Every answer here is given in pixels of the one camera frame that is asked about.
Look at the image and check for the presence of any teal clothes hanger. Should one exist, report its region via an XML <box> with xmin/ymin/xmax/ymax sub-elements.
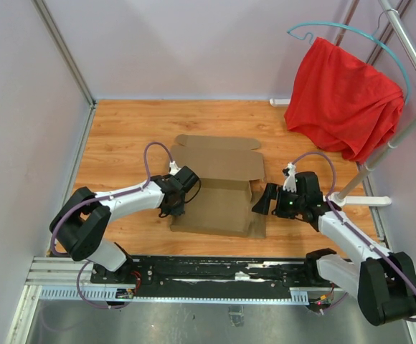
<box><xmin>286</xmin><ymin>9</ymin><xmax>411</xmax><ymax>106</ymax></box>

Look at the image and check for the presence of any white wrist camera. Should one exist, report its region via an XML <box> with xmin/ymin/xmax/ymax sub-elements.
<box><xmin>169</xmin><ymin>160</ymin><xmax>181</xmax><ymax>176</ymax></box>
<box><xmin>283</xmin><ymin>163</ymin><xmax>297</xmax><ymax>193</ymax></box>

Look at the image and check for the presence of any red cloth shirt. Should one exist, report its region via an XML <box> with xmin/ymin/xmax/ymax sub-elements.
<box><xmin>284</xmin><ymin>38</ymin><xmax>405</xmax><ymax>163</ymax></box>

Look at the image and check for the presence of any white clothes rack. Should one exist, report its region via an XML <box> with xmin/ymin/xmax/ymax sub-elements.
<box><xmin>269</xmin><ymin>0</ymin><xmax>416</xmax><ymax>208</ymax></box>

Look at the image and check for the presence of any aluminium frame post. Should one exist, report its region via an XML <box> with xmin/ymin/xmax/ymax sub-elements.
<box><xmin>32</xmin><ymin>0</ymin><xmax>97</xmax><ymax>108</ymax></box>

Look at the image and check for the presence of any grey slotted cable duct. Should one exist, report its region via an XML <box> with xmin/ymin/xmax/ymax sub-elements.
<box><xmin>39</xmin><ymin>286</ymin><xmax>310</xmax><ymax>306</ymax></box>

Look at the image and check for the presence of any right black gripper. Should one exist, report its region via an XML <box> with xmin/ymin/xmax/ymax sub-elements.
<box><xmin>252</xmin><ymin>183</ymin><xmax>306</xmax><ymax>219</ymax></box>

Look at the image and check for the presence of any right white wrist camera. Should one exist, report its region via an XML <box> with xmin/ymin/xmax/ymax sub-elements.
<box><xmin>283</xmin><ymin>163</ymin><xmax>297</xmax><ymax>193</ymax></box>

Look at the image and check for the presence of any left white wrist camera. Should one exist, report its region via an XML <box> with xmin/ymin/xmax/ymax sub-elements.
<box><xmin>169</xmin><ymin>160</ymin><xmax>181</xmax><ymax>176</ymax></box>

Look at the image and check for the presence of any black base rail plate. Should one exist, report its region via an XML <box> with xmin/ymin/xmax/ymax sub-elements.
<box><xmin>90</xmin><ymin>255</ymin><xmax>331</xmax><ymax>296</ymax></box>

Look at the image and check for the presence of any brown cardboard box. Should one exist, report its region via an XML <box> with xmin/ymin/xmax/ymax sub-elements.
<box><xmin>169</xmin><ymin>134</ymin><xmax>266</xmax><ymax>239</ymax></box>

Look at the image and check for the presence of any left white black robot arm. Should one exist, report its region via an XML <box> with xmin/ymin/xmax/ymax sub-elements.
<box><xmin>49</xmin><ymin>166</ymin><xmax>202</xmax><ymax>284</ymax></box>

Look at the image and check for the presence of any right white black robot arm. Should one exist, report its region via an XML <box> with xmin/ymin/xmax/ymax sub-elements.
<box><xmin>252</xmin><ymin>169</ymin><xmax>416</xmax><ymax>326</ymax></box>

